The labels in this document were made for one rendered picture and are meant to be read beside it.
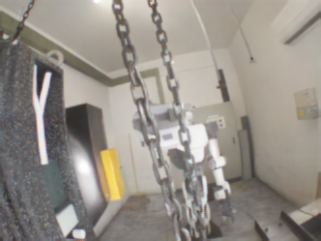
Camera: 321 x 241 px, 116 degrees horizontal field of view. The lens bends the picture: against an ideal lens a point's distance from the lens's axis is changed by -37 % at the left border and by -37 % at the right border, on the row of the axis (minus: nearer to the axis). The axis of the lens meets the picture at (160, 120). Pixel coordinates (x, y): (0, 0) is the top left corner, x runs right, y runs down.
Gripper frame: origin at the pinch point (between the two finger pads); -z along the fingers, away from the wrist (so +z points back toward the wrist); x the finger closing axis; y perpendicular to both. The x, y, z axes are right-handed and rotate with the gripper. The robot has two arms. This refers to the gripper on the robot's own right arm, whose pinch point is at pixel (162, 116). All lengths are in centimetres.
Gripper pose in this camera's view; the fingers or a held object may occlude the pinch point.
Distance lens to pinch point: 32.4
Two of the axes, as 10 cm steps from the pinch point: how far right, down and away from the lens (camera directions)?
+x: -9.6, 2.0, -1.8
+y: -2.1, -9.8, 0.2
